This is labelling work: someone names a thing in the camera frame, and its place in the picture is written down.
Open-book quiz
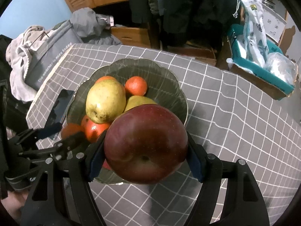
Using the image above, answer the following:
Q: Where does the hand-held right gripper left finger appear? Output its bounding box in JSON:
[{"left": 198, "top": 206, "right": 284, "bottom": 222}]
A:
[{"left": 21, "top": 129, "right": 109, "bottom": 226}]

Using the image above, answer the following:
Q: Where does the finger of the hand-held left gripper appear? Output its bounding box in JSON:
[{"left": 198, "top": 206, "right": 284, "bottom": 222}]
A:
[
  {"left": 18, "top": 132, "right": 85, "bottom": 162},
  {"left": 8, "top": 122, "right": 63, "bottom": 147}
]

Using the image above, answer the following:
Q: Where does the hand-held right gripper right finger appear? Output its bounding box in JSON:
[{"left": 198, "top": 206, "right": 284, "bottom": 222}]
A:
[{"left": 185, "top": 133, "right": 270, "bottom": 226}]

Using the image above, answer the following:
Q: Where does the bright red apple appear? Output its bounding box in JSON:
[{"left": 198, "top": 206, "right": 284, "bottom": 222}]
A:
[{"left": 84, "top": 119, "right": 111, "bottom": 144}]

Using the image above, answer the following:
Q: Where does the yellow-green pear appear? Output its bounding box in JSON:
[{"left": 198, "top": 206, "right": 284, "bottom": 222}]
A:
[
  {"left": 123, "top": 95, "right": 158, "bottom": 112},
  {"left": 86, "top": 79, "right": 126, "bottom": 124}
]

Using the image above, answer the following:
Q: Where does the dark red apple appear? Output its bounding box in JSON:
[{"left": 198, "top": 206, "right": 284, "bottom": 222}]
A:
[{"left": 104, "top": 104, "right": 189, "bottom": 184}]

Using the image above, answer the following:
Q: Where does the small tangerine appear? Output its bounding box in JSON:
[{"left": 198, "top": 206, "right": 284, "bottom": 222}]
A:
[{"left": 125, "top": 76, "right": 148, "bottom": 97}]

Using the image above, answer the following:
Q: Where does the dark glass scalloped plate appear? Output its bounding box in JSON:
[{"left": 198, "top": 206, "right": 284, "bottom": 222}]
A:
[{"left": 66, "top": 58, "right": 189, "bottom": 185}]

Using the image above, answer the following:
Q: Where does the person's left forearm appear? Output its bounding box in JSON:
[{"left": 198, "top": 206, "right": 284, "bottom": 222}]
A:
[{"left": 0, "top": 190, "right": 24, "bottom": 220}]

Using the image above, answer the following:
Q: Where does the black smartphone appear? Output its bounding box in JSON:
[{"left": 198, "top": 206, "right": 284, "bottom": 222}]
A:
[{"left": 45, "top": 89, "right": 76, "bottom": 139}]

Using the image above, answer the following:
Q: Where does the grey checked tablecloth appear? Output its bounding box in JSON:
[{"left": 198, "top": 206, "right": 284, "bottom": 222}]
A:
[{"left": 26, "top": 43, "right": 301, "bottom": 226}]

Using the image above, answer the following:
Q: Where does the grey printed fabric bag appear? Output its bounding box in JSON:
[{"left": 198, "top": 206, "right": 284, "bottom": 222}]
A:
[{"left": 24, "top": 20, "right": 78, "bottom": 91}]

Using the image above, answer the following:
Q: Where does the beige sweatshirt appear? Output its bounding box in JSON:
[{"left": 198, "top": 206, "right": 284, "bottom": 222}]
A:
[{"left": 5, "top": 25, "right": 48, "bottom": 102}]

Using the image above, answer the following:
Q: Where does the cardboard box under crate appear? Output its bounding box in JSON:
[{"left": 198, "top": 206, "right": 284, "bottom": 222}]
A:
[{"left": 229, "top": 63, "right": 290, "bottom": 101}]

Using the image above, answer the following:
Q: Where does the flat cardboard box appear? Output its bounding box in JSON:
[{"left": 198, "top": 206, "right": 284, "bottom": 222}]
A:
[{"left": 168, "top": 41, "right": 217, "bottom": 67}]

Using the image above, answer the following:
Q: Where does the wooden drawer box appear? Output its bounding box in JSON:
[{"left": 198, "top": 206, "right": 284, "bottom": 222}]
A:
[{"left": 110, "top": 26, "right": 151, "bottom": 49}]

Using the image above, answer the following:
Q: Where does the teal plastic crate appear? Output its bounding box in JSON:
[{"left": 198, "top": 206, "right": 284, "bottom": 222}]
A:
[{"left": 226, "top": 24, "right": 296, "bottom": 97}]

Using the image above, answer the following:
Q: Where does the clear plastic bag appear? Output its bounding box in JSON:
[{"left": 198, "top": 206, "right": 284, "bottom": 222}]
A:
[{"left": 265, "top": 52, "right": 298, "bottom": 86}]

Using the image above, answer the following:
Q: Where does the white printed rice bag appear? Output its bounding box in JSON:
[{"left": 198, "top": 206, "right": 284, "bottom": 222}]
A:
[{"left": 229, "top": 0, "right": 270, "bottom": 68}]

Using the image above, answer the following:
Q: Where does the black hooded jacket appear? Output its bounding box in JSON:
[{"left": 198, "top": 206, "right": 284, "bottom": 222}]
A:
[{"left": 125, "top": 0, "right": 243, "bottom": 50}]

